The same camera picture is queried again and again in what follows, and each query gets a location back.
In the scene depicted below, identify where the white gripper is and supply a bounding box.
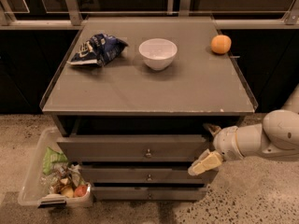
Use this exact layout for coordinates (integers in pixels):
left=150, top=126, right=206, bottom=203
left=188, top=123, right=244, bottom=176

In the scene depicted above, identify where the grey top drawer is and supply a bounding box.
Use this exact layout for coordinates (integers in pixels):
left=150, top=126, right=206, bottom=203
left=57, top=135, right=210, bottom=163

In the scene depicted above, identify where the grey drawer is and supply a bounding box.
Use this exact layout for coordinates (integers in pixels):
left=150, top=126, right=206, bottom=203
left=57, top=135, right=210, bottom=163
left=92, top=187, right=207, bottom=201
left=80, top=166, right=218, bottom=184

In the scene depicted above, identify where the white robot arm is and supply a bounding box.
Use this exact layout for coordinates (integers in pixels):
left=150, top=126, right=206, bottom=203
left=188, top=85, right=299, bottom=176

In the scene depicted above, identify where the grey drawer cabinet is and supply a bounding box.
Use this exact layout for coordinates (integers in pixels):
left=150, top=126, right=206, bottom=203
left=41, top=18, right=257, bottom=188

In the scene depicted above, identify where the grey bottom drawer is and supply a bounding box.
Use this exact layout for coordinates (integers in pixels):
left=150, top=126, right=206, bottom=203
left=92, top=187, right=207, bottom=201

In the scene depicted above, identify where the grey middle drawer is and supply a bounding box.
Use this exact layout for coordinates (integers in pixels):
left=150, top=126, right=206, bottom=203
left=80, top=166, right=218, bottom=184

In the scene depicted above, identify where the orange fruit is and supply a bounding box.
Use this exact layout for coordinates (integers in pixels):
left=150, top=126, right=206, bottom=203
left=210, top=35, right=232, bottom=54

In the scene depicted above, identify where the white bowl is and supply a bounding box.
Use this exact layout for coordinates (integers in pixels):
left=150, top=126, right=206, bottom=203
left=138, top=38, right=178, bottom=71

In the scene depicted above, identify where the red apple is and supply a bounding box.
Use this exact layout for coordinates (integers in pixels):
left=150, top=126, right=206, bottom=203
left=74, top=185, right=88, bottom=197

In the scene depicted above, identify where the blue chip bag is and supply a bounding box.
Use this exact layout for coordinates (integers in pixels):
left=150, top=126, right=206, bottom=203
left=68, top=34, right=128, bottom=66

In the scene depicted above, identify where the green snack bag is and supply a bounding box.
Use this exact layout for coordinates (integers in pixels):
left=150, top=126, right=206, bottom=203
left=42, top=147, right=68, bottom=175

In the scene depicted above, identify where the clear plastic bin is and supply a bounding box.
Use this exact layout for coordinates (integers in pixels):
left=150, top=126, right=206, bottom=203
left=18, top=127, right=93, bottom=208

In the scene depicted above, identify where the metal railing frame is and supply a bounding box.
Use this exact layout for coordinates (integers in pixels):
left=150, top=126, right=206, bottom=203
left=0, top=0, right=298, bottom=30

